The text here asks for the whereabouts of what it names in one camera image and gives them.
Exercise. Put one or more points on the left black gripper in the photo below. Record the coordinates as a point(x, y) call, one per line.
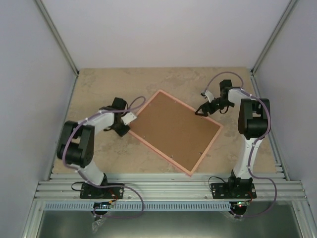
point(123, 132)

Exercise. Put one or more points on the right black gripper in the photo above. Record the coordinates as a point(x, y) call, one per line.
point(205, 109)

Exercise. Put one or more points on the pink wooden picture frame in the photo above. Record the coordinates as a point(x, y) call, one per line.
point(213, 143)

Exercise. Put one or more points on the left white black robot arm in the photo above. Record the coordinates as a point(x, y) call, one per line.
point(77, 141)

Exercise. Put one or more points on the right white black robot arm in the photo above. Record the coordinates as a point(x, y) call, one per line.
point(253, 124)

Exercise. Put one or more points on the left controller circuit board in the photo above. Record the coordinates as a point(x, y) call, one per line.
point(104, 205)

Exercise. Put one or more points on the controller circuit board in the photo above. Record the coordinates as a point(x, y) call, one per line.
point(241, 203)
point(104, 205)

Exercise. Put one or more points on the right controller circuit board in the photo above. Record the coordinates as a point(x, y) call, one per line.
point(241, 203)

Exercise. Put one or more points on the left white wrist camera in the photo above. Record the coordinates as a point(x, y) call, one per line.
point(128, 118)

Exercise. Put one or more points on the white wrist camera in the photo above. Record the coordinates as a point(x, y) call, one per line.
point(207, 95)
point(128, 118)

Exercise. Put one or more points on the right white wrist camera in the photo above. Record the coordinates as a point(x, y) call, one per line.
point(207, 95)

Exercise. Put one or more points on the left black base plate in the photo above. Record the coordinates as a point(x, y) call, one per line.
point(90, 192)

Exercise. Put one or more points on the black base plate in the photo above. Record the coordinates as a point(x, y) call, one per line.
point(90, 192)
point(223, 191)

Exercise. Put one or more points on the aluminium mounting rail bed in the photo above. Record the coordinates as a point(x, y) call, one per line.
point(171, 186)

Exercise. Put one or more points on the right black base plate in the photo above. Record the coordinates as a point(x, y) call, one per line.
point(223, 191)

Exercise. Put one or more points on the slotted blue cable duct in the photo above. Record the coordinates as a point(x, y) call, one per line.
point(137, 206)

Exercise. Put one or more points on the left aluminium corner post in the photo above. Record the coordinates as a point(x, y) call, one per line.
point(53, 29)

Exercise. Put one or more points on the aluminium corner post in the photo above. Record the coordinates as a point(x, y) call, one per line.
point(53, 29)
point(278, 28)

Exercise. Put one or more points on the right aluminium corner post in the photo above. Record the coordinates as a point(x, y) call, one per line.
point(278, 28)

